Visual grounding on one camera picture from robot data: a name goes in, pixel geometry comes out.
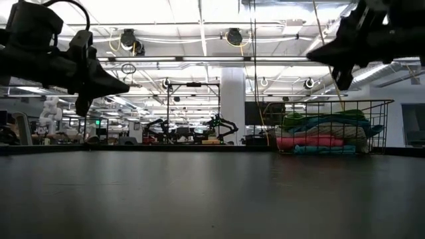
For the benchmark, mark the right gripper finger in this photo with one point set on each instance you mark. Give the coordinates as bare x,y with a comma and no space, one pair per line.
335,49
332,60

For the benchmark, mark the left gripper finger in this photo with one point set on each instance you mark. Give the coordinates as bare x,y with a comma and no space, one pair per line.
103,93
106,79

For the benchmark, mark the light blue microfiber towel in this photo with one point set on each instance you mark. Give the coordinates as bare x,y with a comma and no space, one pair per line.
332,123

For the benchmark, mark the green microfiber towel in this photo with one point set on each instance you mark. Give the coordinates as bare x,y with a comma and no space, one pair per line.
299,119

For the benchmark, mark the pink microfiber towel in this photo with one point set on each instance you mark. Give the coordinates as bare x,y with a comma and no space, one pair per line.
308,142

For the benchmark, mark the teal microfiber towel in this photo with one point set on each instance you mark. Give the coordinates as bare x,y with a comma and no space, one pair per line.
318,150

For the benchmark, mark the neighbouring station robot arm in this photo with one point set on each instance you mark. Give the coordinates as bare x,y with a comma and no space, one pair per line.
159,126
222,126

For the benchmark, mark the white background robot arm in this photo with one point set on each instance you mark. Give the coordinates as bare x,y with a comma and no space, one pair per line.
50,113

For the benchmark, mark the small round ceiling reel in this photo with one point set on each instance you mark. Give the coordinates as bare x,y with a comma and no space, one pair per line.
264,81
309,83
166,83

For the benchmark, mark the black metal rack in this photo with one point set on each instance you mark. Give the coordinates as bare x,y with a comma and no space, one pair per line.
107,129

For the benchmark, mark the grey curved chair back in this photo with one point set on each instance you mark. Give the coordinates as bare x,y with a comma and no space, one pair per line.
23,127

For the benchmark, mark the dark monitor screen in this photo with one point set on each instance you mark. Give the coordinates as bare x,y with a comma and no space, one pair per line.
259,113

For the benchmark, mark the white square pillar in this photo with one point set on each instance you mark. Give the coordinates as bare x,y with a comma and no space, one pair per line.
232,99

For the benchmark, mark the long ceiling light bar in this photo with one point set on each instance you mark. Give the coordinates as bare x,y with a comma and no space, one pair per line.
212,58

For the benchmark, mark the silver ceiling air duct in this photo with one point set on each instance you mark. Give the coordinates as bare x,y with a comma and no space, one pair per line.
372,74

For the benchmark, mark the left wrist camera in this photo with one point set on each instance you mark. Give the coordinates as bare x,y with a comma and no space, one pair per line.
33,26

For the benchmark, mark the black metal frame stand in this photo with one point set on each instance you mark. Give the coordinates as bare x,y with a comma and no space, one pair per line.
193,84

